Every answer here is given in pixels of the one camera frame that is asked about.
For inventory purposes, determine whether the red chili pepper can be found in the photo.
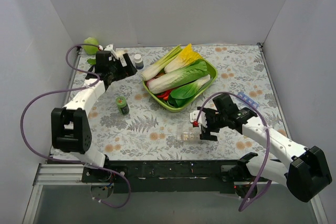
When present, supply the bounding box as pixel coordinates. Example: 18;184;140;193
156;89;172;101

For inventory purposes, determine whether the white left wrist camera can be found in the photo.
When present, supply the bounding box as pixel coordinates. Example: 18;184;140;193
103;44;119;61

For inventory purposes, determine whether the clear weekly pill organizer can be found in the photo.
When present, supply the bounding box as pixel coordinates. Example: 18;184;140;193
176;127;201;143

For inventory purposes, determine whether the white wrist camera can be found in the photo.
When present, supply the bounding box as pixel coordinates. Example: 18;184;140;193
190;110;207;127
103;44;119;61

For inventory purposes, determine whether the white pill bottle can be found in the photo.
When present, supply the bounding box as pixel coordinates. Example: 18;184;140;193
134;54;144;69

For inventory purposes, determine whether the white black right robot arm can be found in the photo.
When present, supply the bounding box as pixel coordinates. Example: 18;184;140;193
190;92;332;202

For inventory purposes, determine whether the green round cabbage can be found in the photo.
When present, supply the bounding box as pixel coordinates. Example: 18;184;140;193
82;37;99;55

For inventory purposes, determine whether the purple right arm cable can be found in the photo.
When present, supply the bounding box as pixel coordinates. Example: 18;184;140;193
196;92;274;212

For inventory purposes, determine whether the lime green vegetable tray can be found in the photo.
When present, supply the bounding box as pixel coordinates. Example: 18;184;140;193
142;59;217;113

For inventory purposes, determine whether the blue pill organizer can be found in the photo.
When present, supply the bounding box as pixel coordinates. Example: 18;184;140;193
238;92;259;109

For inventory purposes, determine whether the green bok choy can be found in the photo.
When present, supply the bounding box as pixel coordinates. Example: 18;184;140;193
170;74;211;100

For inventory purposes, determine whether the floral patterned table mat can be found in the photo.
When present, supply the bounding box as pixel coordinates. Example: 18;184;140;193
50;45;289;161

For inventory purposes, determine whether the white radish with leaves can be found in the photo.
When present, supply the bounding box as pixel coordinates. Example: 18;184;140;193
87;49;126;66

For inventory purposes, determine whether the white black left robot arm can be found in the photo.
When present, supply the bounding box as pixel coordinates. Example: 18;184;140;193
51;49;137;182

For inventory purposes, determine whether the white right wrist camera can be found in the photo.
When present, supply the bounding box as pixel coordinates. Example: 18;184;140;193
190;110;207;127

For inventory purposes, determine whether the green leek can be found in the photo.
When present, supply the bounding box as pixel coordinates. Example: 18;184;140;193
141;45;182;81

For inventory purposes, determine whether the green napa cabbage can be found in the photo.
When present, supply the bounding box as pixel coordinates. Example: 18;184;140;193
148;60;208;94

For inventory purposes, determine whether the yellow napa cabbage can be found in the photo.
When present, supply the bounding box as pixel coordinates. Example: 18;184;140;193
164;44;203;73

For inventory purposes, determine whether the green pill bottle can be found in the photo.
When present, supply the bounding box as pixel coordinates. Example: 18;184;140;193
115;96;129;115

